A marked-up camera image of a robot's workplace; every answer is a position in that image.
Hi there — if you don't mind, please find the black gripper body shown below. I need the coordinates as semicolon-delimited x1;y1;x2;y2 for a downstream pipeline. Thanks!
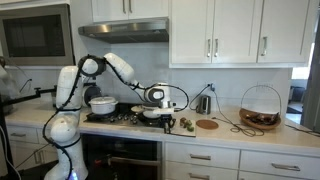
160;114;173;125

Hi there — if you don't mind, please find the white cutting board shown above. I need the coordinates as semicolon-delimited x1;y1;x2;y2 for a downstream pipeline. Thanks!
165;118;197;139

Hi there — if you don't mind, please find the round cork trivet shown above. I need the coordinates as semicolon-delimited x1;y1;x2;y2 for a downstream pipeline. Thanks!
195;118;220;131

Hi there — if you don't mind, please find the stainless electric kettle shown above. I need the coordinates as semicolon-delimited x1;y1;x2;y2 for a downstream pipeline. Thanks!
198;94;212;116

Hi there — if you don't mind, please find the black gas cooktop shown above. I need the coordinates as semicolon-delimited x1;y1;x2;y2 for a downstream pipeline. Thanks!
82;102;168;130

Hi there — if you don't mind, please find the white dutch oven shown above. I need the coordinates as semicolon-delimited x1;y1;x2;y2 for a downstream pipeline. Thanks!
87;95;119;116

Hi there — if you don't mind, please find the black white cylindrical appliance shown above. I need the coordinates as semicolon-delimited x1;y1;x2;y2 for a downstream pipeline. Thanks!
82;83;103;107

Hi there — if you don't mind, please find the white base cabinet with drawers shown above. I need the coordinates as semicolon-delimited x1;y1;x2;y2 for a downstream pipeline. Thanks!
4;123;84;175
162;140;320;180

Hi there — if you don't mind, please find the stainless range hood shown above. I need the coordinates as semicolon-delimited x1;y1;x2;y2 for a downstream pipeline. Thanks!
77;17;170;45

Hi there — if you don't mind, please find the white cabinet above hood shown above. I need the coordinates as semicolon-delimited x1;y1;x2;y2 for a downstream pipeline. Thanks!
91;0;170;24

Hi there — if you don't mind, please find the stainless refrigerator with magnets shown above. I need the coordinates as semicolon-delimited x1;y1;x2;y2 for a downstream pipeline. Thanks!
301;16;320;133

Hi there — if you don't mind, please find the stainless built-in microwave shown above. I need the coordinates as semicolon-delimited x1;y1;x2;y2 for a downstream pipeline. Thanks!
0;3;75;67

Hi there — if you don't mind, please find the cream saucepan with steel handle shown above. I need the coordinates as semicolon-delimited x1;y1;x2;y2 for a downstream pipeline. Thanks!
141;108;163;121

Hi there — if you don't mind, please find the black kettle power cord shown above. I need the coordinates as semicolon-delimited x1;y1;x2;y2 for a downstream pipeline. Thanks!
189;85;212;107

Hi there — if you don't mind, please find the steel drawer handle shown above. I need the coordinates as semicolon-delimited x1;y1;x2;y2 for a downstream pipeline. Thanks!
189;152;212;161
187;172;212;180

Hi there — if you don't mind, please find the thin black counter cable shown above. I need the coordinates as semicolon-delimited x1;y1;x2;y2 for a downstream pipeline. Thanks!
211;87;265;137

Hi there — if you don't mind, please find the white wall cabinet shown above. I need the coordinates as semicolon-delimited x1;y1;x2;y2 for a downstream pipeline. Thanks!
168;0;318;70

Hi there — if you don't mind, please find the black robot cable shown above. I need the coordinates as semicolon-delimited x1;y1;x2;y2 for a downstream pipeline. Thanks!
41;54;190;180

